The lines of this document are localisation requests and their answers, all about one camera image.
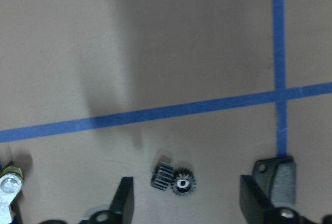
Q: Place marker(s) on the black gear in pile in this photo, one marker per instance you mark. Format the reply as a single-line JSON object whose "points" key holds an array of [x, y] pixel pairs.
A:
{"points": [[162, 176]]}

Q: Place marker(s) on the black brake pad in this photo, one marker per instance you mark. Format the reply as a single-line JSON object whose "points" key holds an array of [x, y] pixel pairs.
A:
{"points": [[277, 179]]}

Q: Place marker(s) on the olive curved brake shoe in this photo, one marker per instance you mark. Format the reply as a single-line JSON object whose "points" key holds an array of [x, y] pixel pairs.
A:
{"points": [[12, 180]]}

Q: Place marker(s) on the black bearing gear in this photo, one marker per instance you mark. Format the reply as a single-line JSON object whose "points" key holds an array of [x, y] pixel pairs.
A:
{"points": [[183, 183]]}

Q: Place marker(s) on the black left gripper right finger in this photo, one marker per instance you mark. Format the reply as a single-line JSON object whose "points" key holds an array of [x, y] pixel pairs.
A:
{"points": [[254, 204]]}

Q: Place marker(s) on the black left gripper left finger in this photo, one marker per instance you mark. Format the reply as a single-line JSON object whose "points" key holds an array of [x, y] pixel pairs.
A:
{"points": [[121, 209]]}

